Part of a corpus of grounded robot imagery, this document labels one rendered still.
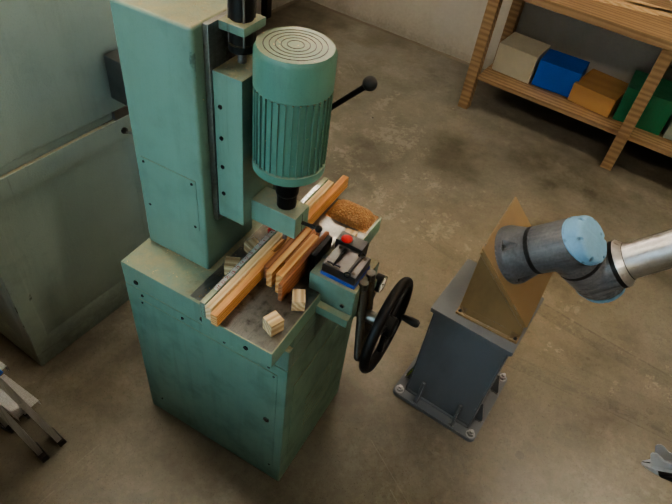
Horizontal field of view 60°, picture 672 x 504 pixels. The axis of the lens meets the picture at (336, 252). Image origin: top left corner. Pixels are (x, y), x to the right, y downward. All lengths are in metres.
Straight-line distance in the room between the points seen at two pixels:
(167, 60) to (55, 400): 1.53
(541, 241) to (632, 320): 1.41
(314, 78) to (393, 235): 1.93
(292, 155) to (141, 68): 0.39
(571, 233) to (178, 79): 1.13
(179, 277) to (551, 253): 1.08
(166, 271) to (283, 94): 0.71
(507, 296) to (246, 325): 0.85
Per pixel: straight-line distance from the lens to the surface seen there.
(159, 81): 1.40
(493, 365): 2.10
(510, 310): 1.93
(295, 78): 1.19
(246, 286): 1.48
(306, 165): 1.33
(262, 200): 1.51
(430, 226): 3.15
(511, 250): 1.84
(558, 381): 2.73
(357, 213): 1.71
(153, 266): 1.73
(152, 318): 1.87
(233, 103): 1.33
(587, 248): 1.78
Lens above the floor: 2.06
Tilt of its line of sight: 45 degrees down
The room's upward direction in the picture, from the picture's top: 9 degrees clockwise
